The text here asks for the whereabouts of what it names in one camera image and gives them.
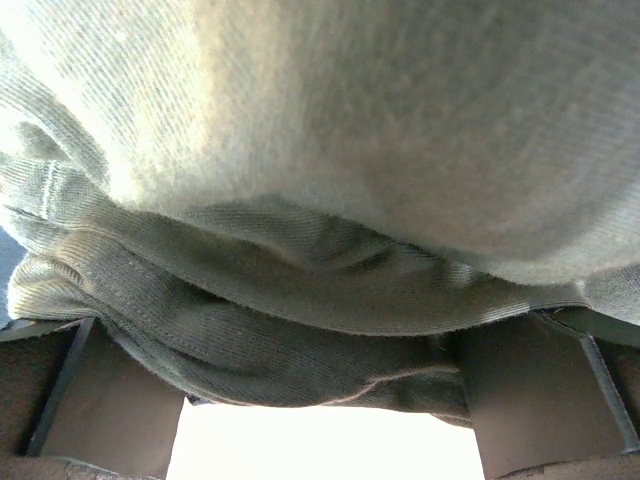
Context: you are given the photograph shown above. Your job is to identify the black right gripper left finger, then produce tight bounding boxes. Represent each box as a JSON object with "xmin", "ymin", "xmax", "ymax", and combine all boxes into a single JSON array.
[{"xmin": 1, "ymin": 320, "xmax": 184, "ymax": 479}]

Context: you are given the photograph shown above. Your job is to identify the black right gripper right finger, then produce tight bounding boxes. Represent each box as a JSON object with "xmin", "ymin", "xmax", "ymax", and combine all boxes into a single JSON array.
[{"xmin": 453, "ymin": 309, "xmax": 639, "ymax": 479}]

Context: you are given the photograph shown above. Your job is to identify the olive green shorts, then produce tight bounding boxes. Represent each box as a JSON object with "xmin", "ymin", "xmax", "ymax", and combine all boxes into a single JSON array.
[{"xmin": 1, "ymin": 1, "xmax": 639, "ymax": 425}]

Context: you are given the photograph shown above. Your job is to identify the navy dark shorts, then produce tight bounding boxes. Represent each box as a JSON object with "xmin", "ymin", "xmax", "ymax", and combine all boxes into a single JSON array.
[{"xmin": 0, "ymin": 229, "xmax": 25, "ymax": 328}]

